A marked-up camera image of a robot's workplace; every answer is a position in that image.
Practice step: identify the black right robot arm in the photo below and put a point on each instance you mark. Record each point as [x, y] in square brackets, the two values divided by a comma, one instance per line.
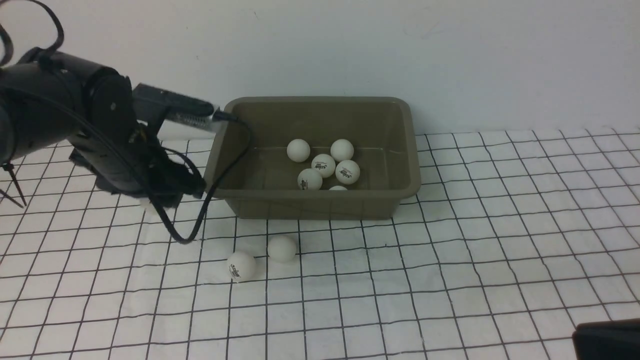
[607, 340]

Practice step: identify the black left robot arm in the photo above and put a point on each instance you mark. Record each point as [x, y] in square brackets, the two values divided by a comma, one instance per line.
[112, 125]

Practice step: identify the plain white ball left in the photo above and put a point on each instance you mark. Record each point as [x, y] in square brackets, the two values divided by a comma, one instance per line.
[282, 248]

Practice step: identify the white ball with red logo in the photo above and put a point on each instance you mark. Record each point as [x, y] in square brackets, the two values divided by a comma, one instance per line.
[147, 206]

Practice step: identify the olive plastic bin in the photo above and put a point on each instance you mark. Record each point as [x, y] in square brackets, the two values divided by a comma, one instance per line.
[259, 181]

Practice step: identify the white black-grid tablecloth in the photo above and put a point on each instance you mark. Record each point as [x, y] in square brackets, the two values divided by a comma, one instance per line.
[513, 240]

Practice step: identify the white ball with black logo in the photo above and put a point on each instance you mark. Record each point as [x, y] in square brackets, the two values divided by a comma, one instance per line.
[241, 266]

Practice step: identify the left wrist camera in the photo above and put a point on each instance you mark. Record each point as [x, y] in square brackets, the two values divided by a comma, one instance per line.
[154, 106]

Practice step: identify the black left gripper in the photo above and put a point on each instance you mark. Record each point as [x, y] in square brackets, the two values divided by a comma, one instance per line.
[129, 161]

